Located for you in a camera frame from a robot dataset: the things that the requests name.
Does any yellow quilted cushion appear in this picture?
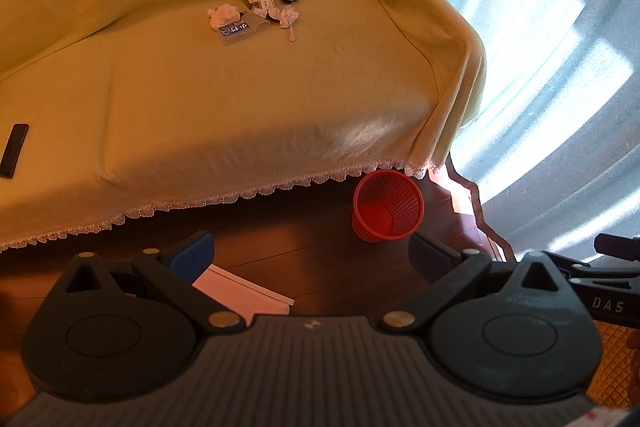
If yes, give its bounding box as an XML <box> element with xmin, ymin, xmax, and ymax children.
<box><xmin>587</xmin><ymin>319</ymin><xmax>640</xmax><ymax>408</ymax></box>

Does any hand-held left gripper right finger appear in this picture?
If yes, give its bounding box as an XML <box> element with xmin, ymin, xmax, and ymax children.
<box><xmin>378</xmin><ymin>231</ymin><xmax>569</xmax><ymax>334</ymax></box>

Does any red mesh basket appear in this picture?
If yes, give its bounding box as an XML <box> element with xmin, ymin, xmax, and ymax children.
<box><xmin>351</xmin><ymin>170</ymin><xmax>426</xmax><ymax>244</ymax></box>

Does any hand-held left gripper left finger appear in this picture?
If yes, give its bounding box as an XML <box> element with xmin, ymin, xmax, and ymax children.
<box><xmin>62</xmin><ymin>231</ymin><xmax>249</xmax><ymax>334</ymax></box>

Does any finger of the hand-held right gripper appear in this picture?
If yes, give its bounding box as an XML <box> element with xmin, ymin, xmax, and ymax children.
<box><xmin>542</xmin><ymin>250</ymin><xmax>608</xmax><ymax>282</ymax></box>

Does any black remote control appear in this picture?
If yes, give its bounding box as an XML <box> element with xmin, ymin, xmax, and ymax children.
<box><xmin>0</xmin><ymin>123</ymin><xmax>30</xmax><ymax>179</ymax></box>

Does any pink-stained tissue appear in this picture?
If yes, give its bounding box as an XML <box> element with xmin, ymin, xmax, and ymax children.
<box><xmin>255</xmin><ymin>5</ymin><xmax>301</xmax><ymax>28</ymax></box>

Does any light blue star curtain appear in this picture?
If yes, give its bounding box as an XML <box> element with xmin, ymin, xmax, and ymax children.
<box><xmin>400</xmin><ymin>0</ymin><xmax>640</xmax><ymax>265</ymax></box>

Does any white tissue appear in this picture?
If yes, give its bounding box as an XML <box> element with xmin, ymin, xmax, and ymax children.
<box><xmin>206</xmin><ymin>3</ymin><xmax>241</xmax><ymax>30</ymax></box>

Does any pink flat board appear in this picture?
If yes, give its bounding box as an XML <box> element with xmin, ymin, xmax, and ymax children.
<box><xmin>192</xmin><ymin>263</ymin><xmax>296</xmax><ymax>325</ymax></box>

